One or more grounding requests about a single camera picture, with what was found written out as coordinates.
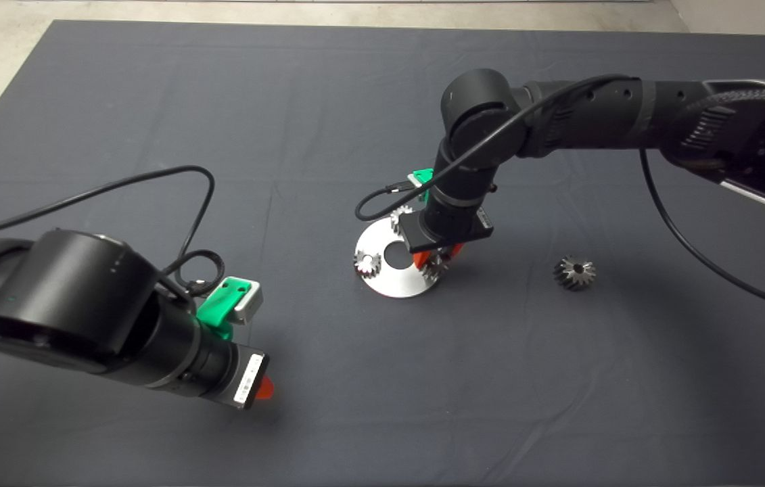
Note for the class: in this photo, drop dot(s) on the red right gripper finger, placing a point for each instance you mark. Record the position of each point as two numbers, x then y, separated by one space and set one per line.
425 258
456 249

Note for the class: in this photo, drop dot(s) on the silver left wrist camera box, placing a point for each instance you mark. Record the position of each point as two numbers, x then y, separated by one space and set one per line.
250 304

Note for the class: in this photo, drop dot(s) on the dark grey table cloth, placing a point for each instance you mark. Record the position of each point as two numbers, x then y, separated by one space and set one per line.
287 101

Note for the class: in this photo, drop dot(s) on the green left camera mount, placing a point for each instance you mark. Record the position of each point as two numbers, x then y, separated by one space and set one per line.
216 308

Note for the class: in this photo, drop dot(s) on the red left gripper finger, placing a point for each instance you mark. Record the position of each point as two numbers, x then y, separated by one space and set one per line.
266 389

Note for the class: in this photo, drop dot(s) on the small steel gear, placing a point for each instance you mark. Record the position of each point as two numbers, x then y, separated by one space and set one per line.
368 264
399 220
437 269

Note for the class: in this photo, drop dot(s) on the large dark steel gear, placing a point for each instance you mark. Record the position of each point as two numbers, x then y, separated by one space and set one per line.
575 274

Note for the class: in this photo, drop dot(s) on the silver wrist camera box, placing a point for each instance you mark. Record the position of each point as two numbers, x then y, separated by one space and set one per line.
416 181
250 304

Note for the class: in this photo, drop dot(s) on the round metal plate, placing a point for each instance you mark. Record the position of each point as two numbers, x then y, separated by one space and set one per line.
396 287

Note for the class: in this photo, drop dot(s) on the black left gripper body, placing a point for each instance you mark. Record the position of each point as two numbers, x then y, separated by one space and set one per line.
230 375

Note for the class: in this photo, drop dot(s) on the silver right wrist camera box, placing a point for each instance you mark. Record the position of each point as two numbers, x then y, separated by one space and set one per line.
416 181

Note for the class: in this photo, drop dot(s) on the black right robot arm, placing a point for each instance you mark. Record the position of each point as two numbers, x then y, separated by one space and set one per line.
483 108

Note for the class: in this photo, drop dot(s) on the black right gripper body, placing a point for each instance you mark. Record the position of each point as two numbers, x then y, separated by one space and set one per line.
446 230

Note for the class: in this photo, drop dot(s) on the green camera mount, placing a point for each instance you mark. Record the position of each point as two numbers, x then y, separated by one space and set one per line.
425 176
216 308

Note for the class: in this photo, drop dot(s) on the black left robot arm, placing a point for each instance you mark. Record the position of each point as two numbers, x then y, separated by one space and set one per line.
64 297

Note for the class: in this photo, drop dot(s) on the green right camera mount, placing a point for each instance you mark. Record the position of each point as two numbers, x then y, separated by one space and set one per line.
425 176

